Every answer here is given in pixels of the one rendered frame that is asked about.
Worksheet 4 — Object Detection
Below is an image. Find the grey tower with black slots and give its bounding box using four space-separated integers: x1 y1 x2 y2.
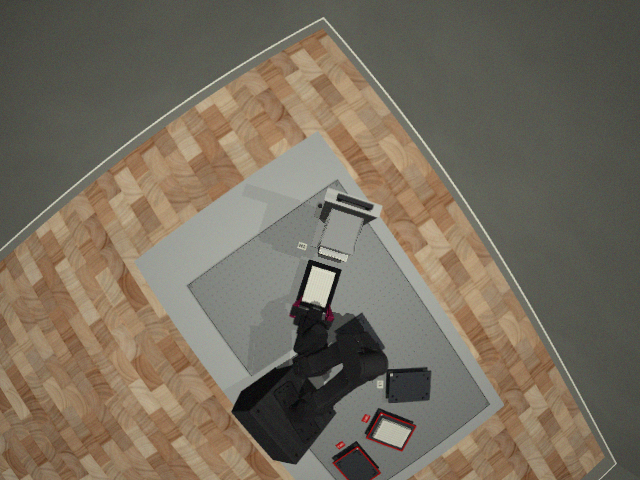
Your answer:
311 201 376 255

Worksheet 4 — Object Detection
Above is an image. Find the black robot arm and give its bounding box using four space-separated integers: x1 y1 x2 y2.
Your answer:
274 305 388 444

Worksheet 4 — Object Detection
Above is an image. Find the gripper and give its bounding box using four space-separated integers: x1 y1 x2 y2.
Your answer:
289 295 334 335

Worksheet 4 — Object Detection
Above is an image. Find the white well plate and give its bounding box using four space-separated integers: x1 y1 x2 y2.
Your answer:
302 266 336 307
372 418 411 448
319 246 349 262

